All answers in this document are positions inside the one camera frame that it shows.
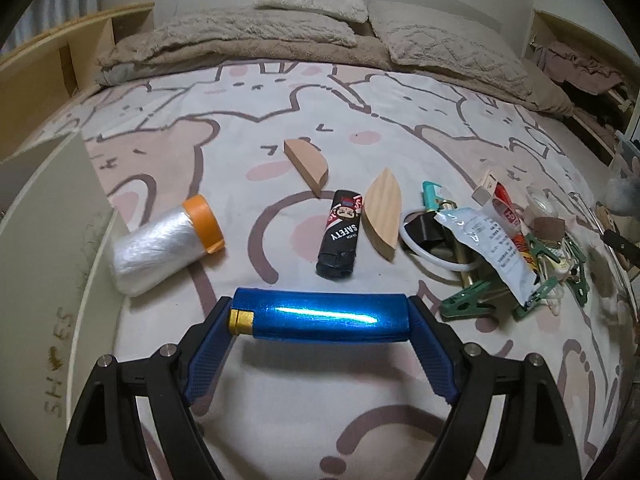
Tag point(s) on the leaf-shaped wooden block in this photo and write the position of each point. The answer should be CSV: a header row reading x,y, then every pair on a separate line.
x,y
382,215

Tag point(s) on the white cardboard box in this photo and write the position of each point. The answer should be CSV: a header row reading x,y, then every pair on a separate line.
x,y
50,260

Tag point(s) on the teal lighter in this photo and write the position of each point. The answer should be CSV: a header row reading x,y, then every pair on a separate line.
x,y
431,192

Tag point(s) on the clear round lid container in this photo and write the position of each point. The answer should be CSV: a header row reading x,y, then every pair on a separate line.
x,y
540,205

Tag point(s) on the pile of clothes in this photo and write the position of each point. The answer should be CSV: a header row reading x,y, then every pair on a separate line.
x,y
575,65

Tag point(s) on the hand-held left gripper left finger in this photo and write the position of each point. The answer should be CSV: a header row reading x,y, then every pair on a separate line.
x,y
205,360

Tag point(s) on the brown cylinder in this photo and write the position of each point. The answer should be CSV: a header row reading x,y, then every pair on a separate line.
x,y
549,227

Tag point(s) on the half-round wooden block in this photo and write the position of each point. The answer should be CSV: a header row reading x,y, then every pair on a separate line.
x,y
305,162

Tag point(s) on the masking film roll orange tape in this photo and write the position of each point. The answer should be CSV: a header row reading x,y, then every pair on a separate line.
x,y
155,255

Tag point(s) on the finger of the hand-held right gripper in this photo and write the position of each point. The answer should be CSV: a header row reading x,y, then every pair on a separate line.
x,y
620,247

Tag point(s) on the black clip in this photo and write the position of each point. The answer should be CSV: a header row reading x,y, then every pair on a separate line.
x,y
425,230

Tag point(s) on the green clothespins pile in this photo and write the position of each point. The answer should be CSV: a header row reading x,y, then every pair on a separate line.
x,y
467,302

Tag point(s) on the beige quilted blanket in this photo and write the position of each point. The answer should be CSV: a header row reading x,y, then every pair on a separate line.
x,y
300,55

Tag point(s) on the clear plastic storage bin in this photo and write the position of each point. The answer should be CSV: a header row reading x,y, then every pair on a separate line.
x,y
630,155

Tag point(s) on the blue metallic lighter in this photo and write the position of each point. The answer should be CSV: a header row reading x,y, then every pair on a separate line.
x,y
320,317

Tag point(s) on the white printed sachet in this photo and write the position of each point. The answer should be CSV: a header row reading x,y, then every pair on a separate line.
x,y
495,255

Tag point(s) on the wooden bedside shelf unit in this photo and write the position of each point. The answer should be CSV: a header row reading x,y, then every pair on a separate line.
x,y
30,85

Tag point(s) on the grey-blue curtain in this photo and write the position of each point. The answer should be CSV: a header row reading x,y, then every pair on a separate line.
x,y
60,5

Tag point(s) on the black printed lighter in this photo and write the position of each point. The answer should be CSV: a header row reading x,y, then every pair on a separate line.
x,y
340,235

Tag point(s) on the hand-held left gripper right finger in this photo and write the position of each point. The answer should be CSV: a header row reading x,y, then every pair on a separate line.
x,y
440,360

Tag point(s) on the cartoon animal printed bed sheet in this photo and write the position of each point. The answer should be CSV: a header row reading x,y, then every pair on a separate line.
x,y
225,185

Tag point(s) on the large beige knitted pillow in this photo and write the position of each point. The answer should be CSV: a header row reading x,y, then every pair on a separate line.
x,y
450,45

